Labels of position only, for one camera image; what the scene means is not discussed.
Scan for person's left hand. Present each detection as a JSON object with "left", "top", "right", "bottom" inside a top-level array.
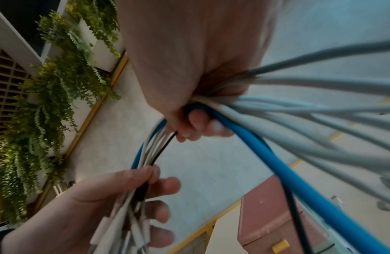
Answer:
[{"left": 0, "top": 164, "right": 181, "bottom": 254}]

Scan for black cable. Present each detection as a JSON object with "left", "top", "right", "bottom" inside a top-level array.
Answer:
[{"left": 149, "top": 131, "right": 315, "bottom": 254}]

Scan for thin white cable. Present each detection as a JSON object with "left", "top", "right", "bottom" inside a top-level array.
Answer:
[{"left": 276, "top": 139, "right": 390, "bottom": 212}]

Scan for pink and green drawer box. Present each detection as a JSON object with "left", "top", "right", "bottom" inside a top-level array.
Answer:
[{"left": 237, "top": 174, "right": 353, "bottom": 254}]

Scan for green plants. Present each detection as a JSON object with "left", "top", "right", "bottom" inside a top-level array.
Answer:
[{"left": 0, "top": 0, "right": 124, "bottom": 226}]

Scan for yellow mesh fence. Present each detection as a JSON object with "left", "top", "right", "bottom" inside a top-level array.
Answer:
[{"left": 174, "top": 96, "right": 390, "bottom": 254}]

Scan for brown lattice panel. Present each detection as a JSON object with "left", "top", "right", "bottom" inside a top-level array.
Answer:
[{"left": 0, "top": 42, "right": 31, "bottom": 139}]

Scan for white frame beam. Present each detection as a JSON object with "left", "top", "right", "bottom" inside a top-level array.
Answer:
[{"left": 0, "top": 0, "right": 68, "bottom": 74}]

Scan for person's right hand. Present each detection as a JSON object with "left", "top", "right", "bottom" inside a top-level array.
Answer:
[{"left": 117, "top": 0, "right": 277, "bottom": 143}]

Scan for grey cable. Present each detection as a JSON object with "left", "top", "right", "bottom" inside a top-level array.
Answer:
[{"left": 245, "top": 39, "right": 390, "bottom": 78}]

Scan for white table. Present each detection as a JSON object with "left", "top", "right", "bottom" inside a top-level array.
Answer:
[{"left": 210, "top": 99, "right": 390, "bottom": 254}]

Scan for white planter box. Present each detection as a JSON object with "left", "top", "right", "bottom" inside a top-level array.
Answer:
[{"left": 24, "top": 15, "right": 127, "bottom": 204}]

